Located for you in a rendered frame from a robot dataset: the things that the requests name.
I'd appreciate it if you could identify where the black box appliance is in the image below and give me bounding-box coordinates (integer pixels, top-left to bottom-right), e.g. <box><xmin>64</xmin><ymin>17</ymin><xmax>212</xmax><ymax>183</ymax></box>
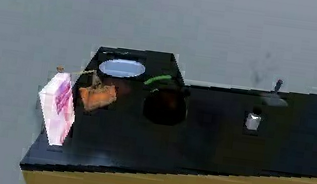
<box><xmin>64</xmin><ymin>41</ymin><xmax>196</xmax><ymax>164</ymax></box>

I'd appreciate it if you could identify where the grey spatula dark handle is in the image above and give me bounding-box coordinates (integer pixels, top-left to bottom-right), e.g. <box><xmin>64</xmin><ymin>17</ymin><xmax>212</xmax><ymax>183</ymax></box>
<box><xmin>260</xmin><ymin>77</ymin><xmax>293</xmax><ymax>109</ymax></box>

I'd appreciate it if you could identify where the orange brown food piece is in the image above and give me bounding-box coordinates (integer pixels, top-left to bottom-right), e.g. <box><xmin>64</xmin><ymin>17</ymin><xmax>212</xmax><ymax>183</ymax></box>
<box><xmin>76</xmin><ymin>71</ymin><xmax>120</xmax><ymax>116</ymax></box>

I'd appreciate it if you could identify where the black kitchen counter wooden cabinet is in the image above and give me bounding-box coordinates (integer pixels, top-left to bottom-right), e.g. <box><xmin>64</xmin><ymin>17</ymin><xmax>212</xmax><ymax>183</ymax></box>
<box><xmin>16</xmin><ymin>58</ymin><xmax>317</xmax><ymax>184</ymax></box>

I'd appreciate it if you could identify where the white round plate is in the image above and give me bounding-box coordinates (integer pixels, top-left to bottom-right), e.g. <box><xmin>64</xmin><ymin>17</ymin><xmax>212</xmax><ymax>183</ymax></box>
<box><xmin>97</xmin><ymin>56</ymin><xmax>148</xmax><ymax>81</ymax></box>

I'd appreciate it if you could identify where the black kettle green handle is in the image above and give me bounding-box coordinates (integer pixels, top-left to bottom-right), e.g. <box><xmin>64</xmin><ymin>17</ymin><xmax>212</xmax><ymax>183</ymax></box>
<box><xmin>138</xmin><ymin>71</ymin><xmax>193</xmax><ymax>129</ymax></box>

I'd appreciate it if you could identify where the pink white box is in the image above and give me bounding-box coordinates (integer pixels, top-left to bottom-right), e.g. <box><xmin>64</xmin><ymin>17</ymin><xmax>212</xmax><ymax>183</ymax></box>
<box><xmin>31</xmin><ymin>69</ymin><xmax>81</xmax><ymax>149</ymax></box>

